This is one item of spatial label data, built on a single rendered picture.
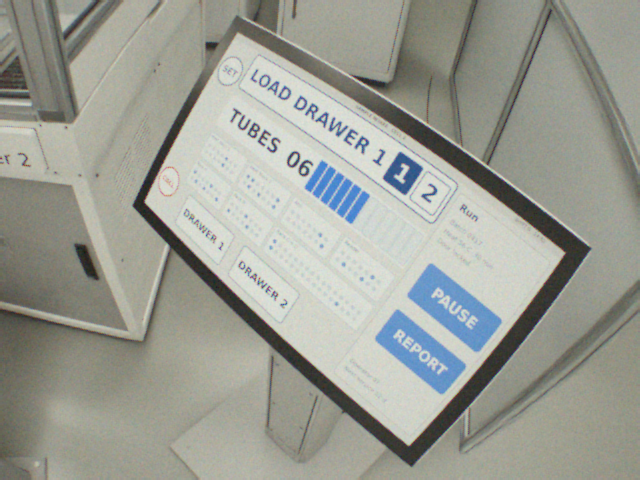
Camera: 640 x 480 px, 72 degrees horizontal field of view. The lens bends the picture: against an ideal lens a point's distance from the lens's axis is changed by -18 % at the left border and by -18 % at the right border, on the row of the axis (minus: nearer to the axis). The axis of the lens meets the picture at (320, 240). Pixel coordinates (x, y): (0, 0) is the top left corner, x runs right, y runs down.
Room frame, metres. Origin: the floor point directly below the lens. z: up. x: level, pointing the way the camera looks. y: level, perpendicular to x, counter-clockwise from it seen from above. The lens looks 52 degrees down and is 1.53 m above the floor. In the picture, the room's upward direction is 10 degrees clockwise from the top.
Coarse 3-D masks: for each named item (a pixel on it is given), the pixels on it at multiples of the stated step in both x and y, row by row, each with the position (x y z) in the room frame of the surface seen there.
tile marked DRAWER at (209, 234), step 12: (192, 204) 0.42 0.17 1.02; (180, 216) 0.41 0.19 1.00; (192, 216) 0.41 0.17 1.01; (204, 216) 0.40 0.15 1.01; (180, 228) 0.40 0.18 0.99; (192, 228) 0.39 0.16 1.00; (204, 228) 0.39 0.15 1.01; (216, 228) 0.39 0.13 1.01; (192, 240) 0.38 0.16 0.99; (204, 240) 0.38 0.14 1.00; (216, 240) 0.38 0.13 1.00; (228, 240) 0.37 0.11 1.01; (204, 252) 0.37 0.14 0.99; (216, 252) 0.37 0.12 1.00; (216, 264) 0.35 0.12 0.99
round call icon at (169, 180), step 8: (168, 168) 0.46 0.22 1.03; (176, 168) 0.46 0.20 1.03; (160, 176) 0.46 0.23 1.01; (168, 176) 0.45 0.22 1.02; (176, 176) 0.45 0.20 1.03; (184, 176) 0.45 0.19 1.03; (160, 184) 0.45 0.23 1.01; (168, 184) 0.45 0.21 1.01; (176, 184) 0.44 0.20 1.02; (160, 192) 0.44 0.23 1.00; (168, 192) 0.44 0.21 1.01; (176, 192) 0.44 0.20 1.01; (168, 200) 0.43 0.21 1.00
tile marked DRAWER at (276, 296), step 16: (240, 256) 0.36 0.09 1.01; (256, 256) 0.35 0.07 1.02; (240, 272) 0.34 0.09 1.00; (256, 272) 0.34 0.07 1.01; (272, 272) 0.34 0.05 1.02; (256, 288) 0.32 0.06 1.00; (272, 288) 0.32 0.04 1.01; (288, 288) 0.32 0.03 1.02; (272, 304) 0.31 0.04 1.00; (288, 304) 0.31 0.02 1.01
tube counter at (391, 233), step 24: (288, 168) 0.42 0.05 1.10; (312, 168) 0.42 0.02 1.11; (336, 168) 0.41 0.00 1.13; (312, 192) 0.40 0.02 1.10; (336, 192) 0.39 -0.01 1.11; (360, 192) 0.39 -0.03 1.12; (336, 216) 0.37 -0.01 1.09; (360, 216) 0.37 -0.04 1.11; (384, 216) 0.36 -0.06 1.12; (384, 240) 0.34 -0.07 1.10; (408, 240) 0.34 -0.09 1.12
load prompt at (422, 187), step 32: (256, 64) 0.53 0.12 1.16; (256, 96) 0.50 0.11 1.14; (288, 96) 0.49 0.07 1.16; (320, 96) 0.48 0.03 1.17; (320, 128) 0.45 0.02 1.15; (352, 128) 0.44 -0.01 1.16; (352, 160) 0.41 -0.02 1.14; (384, 160) 0.41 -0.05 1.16; (416, 160) 0.40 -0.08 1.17; (416, 192) 0.38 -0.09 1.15; (448, 192) 0.37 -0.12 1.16
